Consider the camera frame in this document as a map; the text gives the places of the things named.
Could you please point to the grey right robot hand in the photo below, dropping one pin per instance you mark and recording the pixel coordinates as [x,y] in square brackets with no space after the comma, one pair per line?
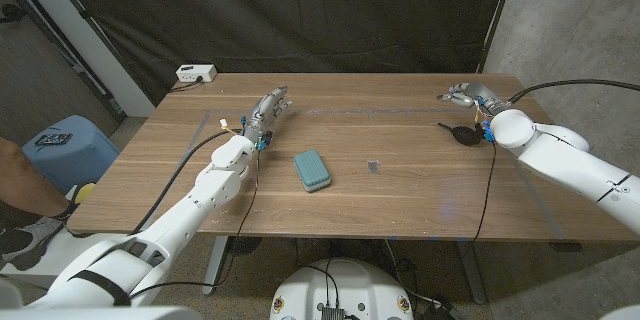
[480,97]

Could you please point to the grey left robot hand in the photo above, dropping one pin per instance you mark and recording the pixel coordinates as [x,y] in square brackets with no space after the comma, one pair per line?
[262,117]

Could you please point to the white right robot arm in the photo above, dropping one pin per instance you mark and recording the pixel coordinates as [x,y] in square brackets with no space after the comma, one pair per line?
[570,160]

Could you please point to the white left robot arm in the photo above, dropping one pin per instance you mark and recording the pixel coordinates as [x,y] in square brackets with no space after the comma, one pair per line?
[175,225]

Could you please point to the teal rectangular sponge block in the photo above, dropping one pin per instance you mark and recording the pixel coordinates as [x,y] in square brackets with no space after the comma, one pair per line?
[312,170]

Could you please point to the white power strip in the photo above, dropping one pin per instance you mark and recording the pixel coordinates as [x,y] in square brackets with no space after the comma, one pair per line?
[196,73]

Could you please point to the black backdrop stand pole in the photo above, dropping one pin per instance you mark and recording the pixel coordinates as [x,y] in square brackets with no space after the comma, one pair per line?
[497,15]

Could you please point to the grey tape outline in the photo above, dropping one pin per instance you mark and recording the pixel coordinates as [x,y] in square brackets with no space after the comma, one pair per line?
[350,111]

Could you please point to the black backdrop cloth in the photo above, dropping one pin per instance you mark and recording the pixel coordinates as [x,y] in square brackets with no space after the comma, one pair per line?
[300,15]

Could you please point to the black round floor fan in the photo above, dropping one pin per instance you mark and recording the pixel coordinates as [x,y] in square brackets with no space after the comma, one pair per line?
[244,245]

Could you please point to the grey table leg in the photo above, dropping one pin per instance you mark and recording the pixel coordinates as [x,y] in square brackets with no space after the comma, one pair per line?
[216,265]
[471,270]

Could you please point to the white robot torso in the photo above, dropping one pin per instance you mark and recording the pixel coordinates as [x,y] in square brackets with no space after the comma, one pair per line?
[345,285]

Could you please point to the yellow round object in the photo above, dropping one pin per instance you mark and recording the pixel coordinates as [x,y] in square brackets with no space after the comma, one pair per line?
[84,191]

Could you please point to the white pillar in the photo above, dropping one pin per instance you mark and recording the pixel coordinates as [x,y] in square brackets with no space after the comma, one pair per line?
[85,35]

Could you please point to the black slanted stand bar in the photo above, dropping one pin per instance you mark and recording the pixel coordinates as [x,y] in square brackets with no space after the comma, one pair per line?
[70,57]

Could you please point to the black phone with pattern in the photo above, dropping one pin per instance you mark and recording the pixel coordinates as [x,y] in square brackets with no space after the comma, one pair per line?
[53,139]

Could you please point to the white floor platform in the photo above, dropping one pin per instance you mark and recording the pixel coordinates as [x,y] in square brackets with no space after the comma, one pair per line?
[60,255]

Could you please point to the person's bare leg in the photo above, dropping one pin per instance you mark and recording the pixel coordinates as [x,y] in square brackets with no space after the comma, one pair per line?
[22,180]

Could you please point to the grey and black shoe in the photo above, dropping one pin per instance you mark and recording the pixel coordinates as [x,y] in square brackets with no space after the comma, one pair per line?
[25,240]

